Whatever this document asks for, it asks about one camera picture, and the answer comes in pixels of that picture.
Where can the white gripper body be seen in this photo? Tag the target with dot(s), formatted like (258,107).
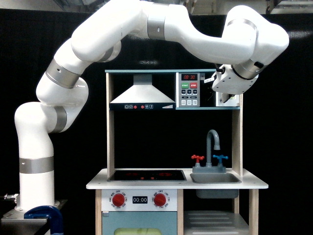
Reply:
(233,79)

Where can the white microwave door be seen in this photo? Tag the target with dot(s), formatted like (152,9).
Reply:
(227,100)

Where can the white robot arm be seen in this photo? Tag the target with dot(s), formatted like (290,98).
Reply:
(247,45)

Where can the right red oven knob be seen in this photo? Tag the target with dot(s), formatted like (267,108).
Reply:
(159,200)

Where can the red oven knob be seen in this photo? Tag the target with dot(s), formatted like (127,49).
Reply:
(159,200)
(118,200)

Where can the black oven timer display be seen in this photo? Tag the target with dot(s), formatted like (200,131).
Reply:
(140,200)

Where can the blue lower oven door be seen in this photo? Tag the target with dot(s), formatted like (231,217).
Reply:
(165,222)

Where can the left red oven knob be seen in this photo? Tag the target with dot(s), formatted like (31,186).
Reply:
(118,200)

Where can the microwave control panel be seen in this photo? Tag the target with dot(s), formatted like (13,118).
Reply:
(188,92)

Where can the grey range hood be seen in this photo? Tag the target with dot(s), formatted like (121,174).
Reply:
(142,96)

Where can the grey faucet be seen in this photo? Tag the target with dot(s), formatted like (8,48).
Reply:
(212,141)

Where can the grey sink basin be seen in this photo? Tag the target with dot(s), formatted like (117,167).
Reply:
(216,179)

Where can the wooden toy kitchen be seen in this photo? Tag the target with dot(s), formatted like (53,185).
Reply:
(166,139)

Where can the black stovetop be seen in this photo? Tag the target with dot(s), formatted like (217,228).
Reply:
(147,175)

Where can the blue c-clamp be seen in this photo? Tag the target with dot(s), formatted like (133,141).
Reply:
(52,214)

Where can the blue tap handle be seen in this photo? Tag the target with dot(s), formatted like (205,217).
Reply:
(220,159)

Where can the red tap handle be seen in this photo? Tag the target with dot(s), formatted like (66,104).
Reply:
(198,159)

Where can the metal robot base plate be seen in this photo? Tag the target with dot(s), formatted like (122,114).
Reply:
(16,215)

